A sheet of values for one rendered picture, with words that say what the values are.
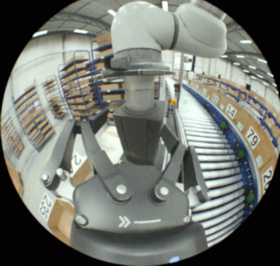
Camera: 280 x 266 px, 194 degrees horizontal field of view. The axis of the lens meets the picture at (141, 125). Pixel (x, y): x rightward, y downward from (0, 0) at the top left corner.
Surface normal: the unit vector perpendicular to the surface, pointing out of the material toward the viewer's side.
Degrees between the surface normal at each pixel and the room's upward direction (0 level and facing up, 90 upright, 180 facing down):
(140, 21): 91
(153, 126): 90
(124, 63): 90
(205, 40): 140
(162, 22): 98
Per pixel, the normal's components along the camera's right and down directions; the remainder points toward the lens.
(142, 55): 0.21, 0.52
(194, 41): -0.06, 0.98
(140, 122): -0.30, 0.59
